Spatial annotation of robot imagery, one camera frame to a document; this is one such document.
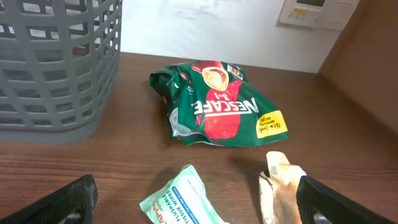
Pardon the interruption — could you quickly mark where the grey plastic lattice basket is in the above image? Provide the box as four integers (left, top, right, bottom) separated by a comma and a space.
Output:
1, 0, 123, 144

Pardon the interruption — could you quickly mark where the white wall control panel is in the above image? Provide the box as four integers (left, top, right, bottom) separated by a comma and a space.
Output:
279, 0, 359, 30

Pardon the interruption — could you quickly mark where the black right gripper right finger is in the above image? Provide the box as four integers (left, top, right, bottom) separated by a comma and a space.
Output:
296, 175, 394, 224

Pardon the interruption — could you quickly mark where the beige paper pouch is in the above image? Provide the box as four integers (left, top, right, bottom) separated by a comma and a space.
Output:
259, 151, 306, 224

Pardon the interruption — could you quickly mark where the mint flushable wipes pack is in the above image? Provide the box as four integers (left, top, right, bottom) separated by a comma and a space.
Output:
139, 165, 229, 224

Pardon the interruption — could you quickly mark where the brown wooden side panel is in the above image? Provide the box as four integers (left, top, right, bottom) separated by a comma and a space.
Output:
319, 0, 397, 132

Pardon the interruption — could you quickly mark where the green Nescafe coffee bag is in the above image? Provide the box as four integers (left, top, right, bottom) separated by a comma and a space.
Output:
149, 60, 289, 147

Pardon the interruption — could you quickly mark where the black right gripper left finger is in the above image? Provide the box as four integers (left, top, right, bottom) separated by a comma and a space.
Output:
1, 174, 98, 224

